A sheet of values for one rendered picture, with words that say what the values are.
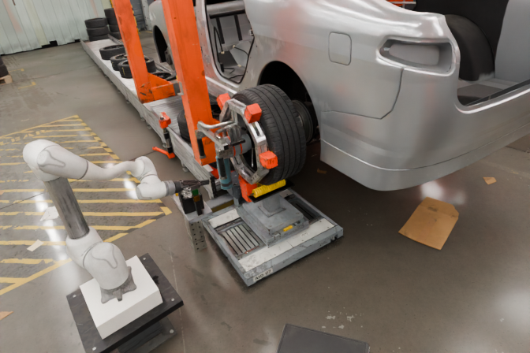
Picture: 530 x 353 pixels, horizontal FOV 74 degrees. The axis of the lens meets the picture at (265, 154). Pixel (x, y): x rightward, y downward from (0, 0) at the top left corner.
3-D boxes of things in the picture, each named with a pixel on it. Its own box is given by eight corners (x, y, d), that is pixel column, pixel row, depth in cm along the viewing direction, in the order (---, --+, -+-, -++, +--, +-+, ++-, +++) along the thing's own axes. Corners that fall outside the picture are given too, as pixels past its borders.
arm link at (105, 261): (110, 295, 179) (95, 265, 168) (90, 280, 188) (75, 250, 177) (136, 273, 190) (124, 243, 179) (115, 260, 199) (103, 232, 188)
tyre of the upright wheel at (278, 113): (302, 90, 204) (249, 78, 258) (268, 100, 194) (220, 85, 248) (311, 187, 231) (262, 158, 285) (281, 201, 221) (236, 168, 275)
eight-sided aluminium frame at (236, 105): (271, 192, 226) (264, 114, 200) (263, 196, 223) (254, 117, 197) (233, 161, 268) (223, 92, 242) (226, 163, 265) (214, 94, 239)
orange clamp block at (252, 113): (259, 120, 211) (263, 111, 203) (248, 124, 207) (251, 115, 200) (254, 111, 213) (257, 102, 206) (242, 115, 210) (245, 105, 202)
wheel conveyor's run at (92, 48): (179, 94, 619) (174, 72, 600) (129, 106, 582) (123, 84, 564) (111, 46, 1146) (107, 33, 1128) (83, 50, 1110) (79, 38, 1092)
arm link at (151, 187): (168, 190, 199) (161, 172, 206) (140, 195, 190) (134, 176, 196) (164, 201, 206) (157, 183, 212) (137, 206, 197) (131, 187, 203)
